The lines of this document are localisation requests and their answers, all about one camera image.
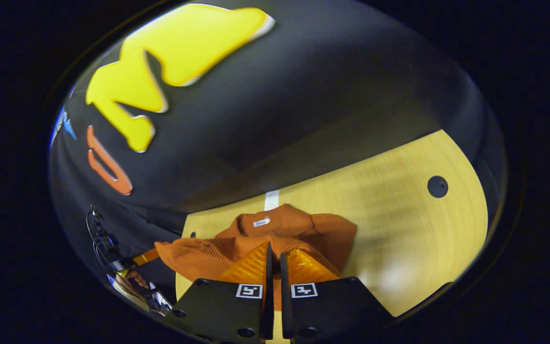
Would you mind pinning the black backdrop cloth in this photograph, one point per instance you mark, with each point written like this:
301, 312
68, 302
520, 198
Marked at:
303, 95

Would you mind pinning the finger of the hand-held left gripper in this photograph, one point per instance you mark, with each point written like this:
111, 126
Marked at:
146, 257

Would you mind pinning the orange ribbed shirt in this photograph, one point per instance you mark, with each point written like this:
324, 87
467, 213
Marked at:
303, 229

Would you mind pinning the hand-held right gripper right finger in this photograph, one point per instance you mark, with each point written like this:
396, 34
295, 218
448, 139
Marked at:
285, 296

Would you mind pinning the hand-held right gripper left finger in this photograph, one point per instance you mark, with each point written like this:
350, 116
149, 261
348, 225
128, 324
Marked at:
268, 296

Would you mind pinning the white tape strip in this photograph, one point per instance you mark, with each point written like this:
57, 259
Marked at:
271, 199

